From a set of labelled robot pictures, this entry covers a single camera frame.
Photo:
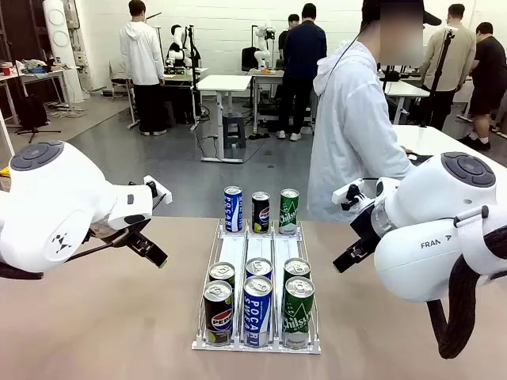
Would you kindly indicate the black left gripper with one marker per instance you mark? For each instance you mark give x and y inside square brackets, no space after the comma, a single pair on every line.
[113,233]

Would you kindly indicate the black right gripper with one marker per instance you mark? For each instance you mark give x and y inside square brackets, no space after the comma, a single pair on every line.
[366,229]

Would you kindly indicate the black Pepsi can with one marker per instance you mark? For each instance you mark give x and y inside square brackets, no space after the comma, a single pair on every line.
[261,213]
[222,271]
[218,316]

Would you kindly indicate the blue Pocari Sweat can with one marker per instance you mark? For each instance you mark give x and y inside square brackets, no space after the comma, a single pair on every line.
[233,210]
[258,267]
[257,316]

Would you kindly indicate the person's right forearm white sleeve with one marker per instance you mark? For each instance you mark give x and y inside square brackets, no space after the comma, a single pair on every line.
[396,158]

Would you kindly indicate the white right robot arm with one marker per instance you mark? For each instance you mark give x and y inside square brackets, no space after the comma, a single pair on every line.
[428,245]

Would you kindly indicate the small white robot arm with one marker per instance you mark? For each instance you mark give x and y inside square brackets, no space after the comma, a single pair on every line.
[262,53]

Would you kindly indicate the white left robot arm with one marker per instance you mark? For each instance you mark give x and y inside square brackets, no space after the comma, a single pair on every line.
[59,206]

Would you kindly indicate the blurred-face person white hoodie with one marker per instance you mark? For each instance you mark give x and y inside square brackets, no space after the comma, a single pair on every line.
[348,118]

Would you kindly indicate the person in black top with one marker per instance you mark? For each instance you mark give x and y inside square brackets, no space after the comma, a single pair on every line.
[292,21]

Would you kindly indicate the green Chilsung Cider can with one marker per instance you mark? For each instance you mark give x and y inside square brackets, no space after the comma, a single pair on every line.
[297,320]
[297,267]
[289,215]

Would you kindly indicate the white sloped can rack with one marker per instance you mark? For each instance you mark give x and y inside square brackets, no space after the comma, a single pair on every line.
[259,247]

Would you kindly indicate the large white table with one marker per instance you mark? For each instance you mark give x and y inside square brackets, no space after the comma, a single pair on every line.
[431,138]

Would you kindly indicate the grey plastic stool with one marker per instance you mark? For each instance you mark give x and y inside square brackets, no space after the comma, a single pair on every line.
[233,130]

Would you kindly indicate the yellow box lid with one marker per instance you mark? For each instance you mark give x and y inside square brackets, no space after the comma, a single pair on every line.
[4,172]

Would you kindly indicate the white height-adjustable desk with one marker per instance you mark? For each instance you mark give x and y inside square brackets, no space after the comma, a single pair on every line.
[223,83]

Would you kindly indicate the black speaker tripod stand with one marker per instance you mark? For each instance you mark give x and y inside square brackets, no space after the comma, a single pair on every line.
[31,111]

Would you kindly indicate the black light stand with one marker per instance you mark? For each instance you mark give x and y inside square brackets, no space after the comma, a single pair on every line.
[194,59]

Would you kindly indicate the man white hoodie black trousers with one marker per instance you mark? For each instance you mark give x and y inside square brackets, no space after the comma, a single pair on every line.
[140,51]

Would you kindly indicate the man in navy jacket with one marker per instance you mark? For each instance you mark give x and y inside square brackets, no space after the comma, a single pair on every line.
[305,55]

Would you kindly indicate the cluttered white side table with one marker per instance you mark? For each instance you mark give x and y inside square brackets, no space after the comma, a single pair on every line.
[39,75]

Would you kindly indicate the man in beige jacket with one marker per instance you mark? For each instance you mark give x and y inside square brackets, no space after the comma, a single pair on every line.
[455,51]

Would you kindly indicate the white tower air conditioner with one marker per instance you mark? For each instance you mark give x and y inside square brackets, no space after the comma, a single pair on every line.
[59,39]

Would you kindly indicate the red cup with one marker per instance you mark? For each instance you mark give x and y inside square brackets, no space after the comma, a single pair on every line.
[7,69]

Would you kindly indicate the man black t-shirt shorts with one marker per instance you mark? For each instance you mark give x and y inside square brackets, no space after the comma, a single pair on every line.
[489,67]

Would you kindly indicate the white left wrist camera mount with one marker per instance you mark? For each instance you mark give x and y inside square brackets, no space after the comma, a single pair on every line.
[160,192]

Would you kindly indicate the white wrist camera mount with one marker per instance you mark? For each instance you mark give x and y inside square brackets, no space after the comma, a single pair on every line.
[348,191]
[160,192]

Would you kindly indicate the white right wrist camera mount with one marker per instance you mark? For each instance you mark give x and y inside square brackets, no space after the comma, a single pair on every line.
[348,191]

